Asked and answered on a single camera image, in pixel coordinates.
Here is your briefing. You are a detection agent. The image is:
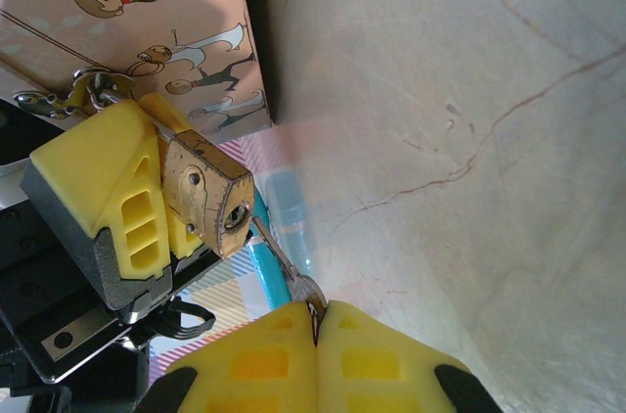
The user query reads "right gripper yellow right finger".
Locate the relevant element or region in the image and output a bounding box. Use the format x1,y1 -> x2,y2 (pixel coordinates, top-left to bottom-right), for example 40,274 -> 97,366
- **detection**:
315,298 -> 505,413

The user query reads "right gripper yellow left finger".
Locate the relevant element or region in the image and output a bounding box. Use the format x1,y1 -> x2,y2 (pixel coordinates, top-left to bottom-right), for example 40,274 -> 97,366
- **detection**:
139,301 -> 320,413

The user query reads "silver key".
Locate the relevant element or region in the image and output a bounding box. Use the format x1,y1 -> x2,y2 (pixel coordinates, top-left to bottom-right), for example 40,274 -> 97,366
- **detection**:
251,215 -> 328,322

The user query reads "pink cartoon tin box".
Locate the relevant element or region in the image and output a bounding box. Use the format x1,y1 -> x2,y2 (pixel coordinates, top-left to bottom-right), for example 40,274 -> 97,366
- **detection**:
0,0 -> 275,150

